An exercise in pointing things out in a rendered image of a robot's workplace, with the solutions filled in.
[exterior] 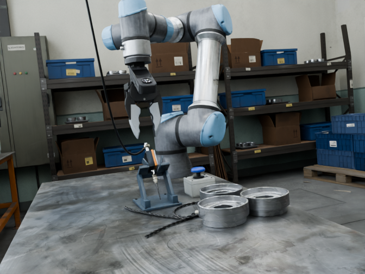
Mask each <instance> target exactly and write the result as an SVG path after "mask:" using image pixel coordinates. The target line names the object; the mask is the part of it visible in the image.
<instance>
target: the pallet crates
mask: <svg viewBox="0 0 365 274"><path fill-rule="evenodd" d="M331 124H332V130H331V131H327V132H329V133H327V132H319V133H315V134H316V137H315V138H316V149H317V153H316V154H317V165H313V166H307V167H304V169H303V170H304V178H308V179H314V180H319V181H324V182H329V183H335V184H341V185H347V186H353V187H357V188H363V189H365V184H359V183H353V182H352V179H359V180H365V113H355V114H344V115H336V116H331ZM317 171H322V174H325V175H332V176H336V179H330V178H323V177H318V174H317Z"/></svg>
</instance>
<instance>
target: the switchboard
mask: <svg viewBox="0 0 365 274"><path fill-rule="evenodd" d="M40 42H41V52H42V61H43V69H44V74H45V79H46V80H49V76H48V68H47V66H46V60H49V50H48V41H47V37H46V36H40ZM46 93H47V101H48V110H49V119H50V124H51V125H52V126H57V125H58V124H57V119H56V109H55V100H54V92H53V89H47V92H46ZM0 118H1V127H0V143H1V153H5V152H15V153H13V154H12V158H13V163H14V171H15V170H16V169H18V168H23V167H32V166H34V167H35V171H36V179H37V188H38V190H39V188H40V182H39V174H38V169H37V167H38V166H40V165H49V164H50V162H49V154H48V145H47V136H46V127H45V118H44V113H43V104H42V96H41V87H40V78H39V69H38V64H37V55H36V46H35V38H34V36H11V31H10V22H9V14H8V6H7V0H0ZM55 141H56V143H57V145H58V147H59V150H60V142H59V135H53V138H52V142H53V151H54V160H55V164H57V163H61V158H60V154H59V151H58V149H57V146H56V143H55ZM60 152H61V150H60ZM15 180H16V188H17V196H18V187H17V178H16V171H15ZM18 205H19V210H20V212H22V211H21V209H20V201H19V196H18Z"/></svg>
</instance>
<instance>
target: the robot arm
mask: <svg viewBox="0 0 365 274"><path fill-rule="evenodd" d="M118 13H119V16H118V18H119V23H118V24H114V25H113V24H112V25H111V26H108V27H105V28H104V29H103V31H102V40H103V44H104V46H105V47H106V48H107V49H109V50H111V51H114V50H122V51H123V58H124V59H125V60H124V63H125V65H127V66H128V68H129V73H130V82H127V83H126V84H124V95H125V102H124V105H125V109H126V111H127V114H128V117H129V123H130V126H131V129H132V131H133V133H134V135H135V136H136V138H137V139H139V137H140V129H139V125H140V122H139V115H140V113H141V109H140V108H139V107H138V106H137V105H136V104H135V103H137V104H140V103H141V102H145V103H150V106H149V107H148V111H149V113H150V114H151V118H152V124H153V133H154V140H155V150H156V158H157V161H158V164H160V160H161V157H162V156H163V160H162V163H165V162H169V163H170V165H169V168H168V173H169V177H170V179H177V178H184V177H188V176H191V175H193V174H194V173H193V172H191V169H192V168H193V166H192V164H191V161H190V159H189V157H188V154H187V147H209V146H216V145H218V144H219V143H220V142H221V141H222V140H223V138H224V135H225V130H226V123H225V117H224V115H223V114H222V113H221V110H220V108H219V107H218V106H217V94H218V80H219V66H220V58H221V46H223V45H224V44H225V42H226V36H229V35H230V34H231V33H232V20H231V17H230V14H229V12H228V10H227V8H226V7H225V6H224V5H222V4H217V5H212V6H209V7H205V8H201V9H197V10H193V11H188V12H186V13H183V14H180V15H178V16H175V17H169V18H166V17H164V16H162V15H157V14H154V13H150V12H149V11H147V7H146V2H145V0H121V1H120V2H119V4H118ZM164 42H170V43H177V42H196V43H197V44H198V54H197V65H196V76H195V83H194V94H193V103H192V104H191V105H190V106H189V107H188V112H187V115H184V113H183V112H182V111H178V112H174V113H169V114H164V115H162V108H163V101H162V97H161V95H160V90H156V86H157V83H156V81H155V80H154V78H153V77H152V75H151V74H150V72H149V71H148V69H147V68H146V67H145V65H146V64H150V63H151V55H152V53H151V47H150V44H152V43H164ZM125 92H126V93H125ZM151 101H152V102H151Z"/></svg>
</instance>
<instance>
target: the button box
mask: <svg viewBox="0 0 365 274"><path fill-rule="evenodd" d="M213 184H215V178H214V177H211V176H209V175H201V176H200V177H197V176H191V177H184V189H185V193H186V194H188V195H189V196H191V197H192V198H194V197H200V192H199V189H200V188H202V187H204V186H208V185H213Z"/></svg>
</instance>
